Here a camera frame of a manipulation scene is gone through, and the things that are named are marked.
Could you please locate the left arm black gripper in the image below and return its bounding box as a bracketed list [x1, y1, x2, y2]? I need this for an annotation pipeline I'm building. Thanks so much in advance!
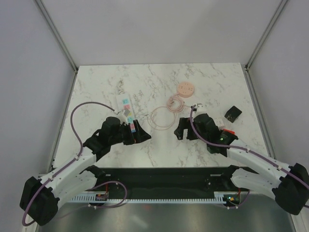
[109, 120, 151, 145]

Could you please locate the white cube adapter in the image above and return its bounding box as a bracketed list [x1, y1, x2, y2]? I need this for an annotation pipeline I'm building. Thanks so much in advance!
[215, 118, 225, 129]

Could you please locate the white power strip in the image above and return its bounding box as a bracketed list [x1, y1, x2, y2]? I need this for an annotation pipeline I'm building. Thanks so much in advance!
[116, 93, 136, 132]

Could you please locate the dark green cube plug adapter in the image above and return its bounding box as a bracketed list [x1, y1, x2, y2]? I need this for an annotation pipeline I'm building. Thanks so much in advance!
[207, 145, 221, 154]

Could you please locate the red cube adapter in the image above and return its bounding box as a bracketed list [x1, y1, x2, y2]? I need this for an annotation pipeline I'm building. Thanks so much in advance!
[223, 129, 235, 135]

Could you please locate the black cube adapter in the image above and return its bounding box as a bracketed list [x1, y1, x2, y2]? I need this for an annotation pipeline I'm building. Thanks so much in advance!
[225, 106, 242, 123]

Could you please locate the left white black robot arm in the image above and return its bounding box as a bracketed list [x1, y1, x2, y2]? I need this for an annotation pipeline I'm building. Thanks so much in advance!
[20, 116, 151, 226]

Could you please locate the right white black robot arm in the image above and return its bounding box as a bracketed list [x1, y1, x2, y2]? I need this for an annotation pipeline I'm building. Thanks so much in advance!
[174, 114, 309, 215]

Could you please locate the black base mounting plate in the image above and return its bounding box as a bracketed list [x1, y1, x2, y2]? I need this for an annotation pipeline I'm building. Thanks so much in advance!
[93, 167, 247, 206]

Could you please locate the thin pink charging cable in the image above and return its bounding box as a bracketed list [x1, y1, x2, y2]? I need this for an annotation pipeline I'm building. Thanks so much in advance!
[143, 105, 194, 131]

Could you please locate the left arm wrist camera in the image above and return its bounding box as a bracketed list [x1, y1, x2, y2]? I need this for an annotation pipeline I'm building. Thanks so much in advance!
[117, 108, 131, 123]

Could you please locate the pink coiled socket cord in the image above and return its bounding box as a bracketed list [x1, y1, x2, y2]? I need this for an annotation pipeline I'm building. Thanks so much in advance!
[166, 94, 185, 113]

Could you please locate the white power strip cord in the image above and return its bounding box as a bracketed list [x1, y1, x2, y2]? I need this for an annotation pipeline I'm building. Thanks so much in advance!
[116, 80, 126, 95]

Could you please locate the white slotted cable duct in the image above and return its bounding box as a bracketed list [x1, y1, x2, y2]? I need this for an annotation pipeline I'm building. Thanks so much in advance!
[69, 189, 239, 204]

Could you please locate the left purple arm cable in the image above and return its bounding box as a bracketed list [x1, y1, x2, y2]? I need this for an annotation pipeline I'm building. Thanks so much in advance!
[21, 101, 128, 227]

